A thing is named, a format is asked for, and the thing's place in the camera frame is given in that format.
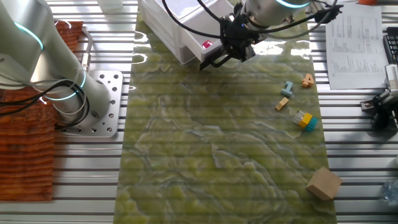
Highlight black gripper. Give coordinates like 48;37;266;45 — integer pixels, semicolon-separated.
219;12;261;62

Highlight white drawer with black handle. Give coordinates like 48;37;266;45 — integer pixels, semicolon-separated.
180;0;249;72

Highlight blue number one block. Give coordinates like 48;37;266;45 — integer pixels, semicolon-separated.
280;81;294;97

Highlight small tan wooden block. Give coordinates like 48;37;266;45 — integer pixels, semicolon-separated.
274;96;290;111

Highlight orange number four block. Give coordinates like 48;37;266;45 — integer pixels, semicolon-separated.
301;73;315;88

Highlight clear yellow teal toy bricks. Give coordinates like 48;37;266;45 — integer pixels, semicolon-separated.
292;110;319;132

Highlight green marble pattern mat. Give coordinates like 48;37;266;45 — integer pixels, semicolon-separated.
113;0;338;224

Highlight printed paper sheet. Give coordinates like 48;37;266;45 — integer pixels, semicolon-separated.
325;2;389;90

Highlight black keyboard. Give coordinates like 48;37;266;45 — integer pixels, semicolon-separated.
382;27;398;66

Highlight black tool at right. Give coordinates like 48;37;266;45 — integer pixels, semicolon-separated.
360;63;398;130

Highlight large wooden cube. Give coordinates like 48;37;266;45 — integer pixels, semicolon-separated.
305;166;343;202

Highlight brown wood grain mat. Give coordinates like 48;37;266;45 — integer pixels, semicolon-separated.
0;21;84;202

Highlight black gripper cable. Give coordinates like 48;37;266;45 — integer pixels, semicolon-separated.
161;0;330;40

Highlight black cable clamp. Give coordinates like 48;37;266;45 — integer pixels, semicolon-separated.
313;5;343;24

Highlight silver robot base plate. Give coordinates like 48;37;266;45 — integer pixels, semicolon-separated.
60;70;124;138

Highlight grey base cable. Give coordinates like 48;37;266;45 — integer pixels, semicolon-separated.
80;27;93;72

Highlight black arm base cable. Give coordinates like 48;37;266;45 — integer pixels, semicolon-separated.
0;79;91;129

